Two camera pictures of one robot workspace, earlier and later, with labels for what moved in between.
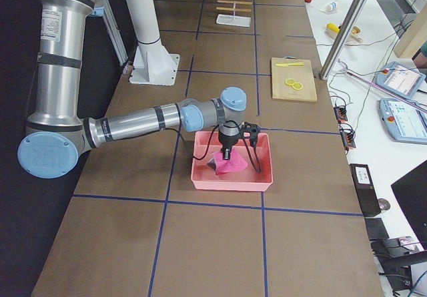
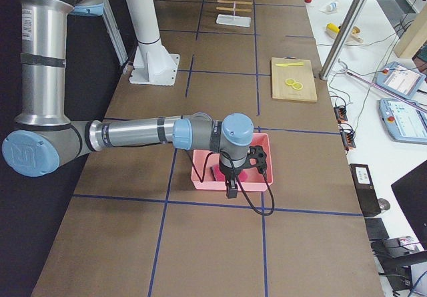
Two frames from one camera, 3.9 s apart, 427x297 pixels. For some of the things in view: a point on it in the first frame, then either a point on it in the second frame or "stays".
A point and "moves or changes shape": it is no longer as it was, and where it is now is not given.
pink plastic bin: (257, 175) stays
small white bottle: (330, 7) stays
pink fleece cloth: (235, 163) moves or changes shape
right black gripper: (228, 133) → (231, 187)
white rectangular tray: (239, 21) stays
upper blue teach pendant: (400, 79) stays
